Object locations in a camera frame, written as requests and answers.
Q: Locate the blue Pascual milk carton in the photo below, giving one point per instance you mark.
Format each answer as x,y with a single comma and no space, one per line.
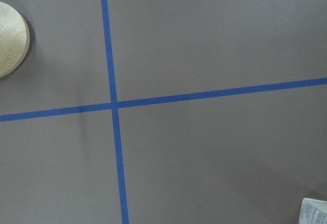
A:
312,212

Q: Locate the wooden round stand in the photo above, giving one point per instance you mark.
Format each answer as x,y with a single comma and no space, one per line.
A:
15,39

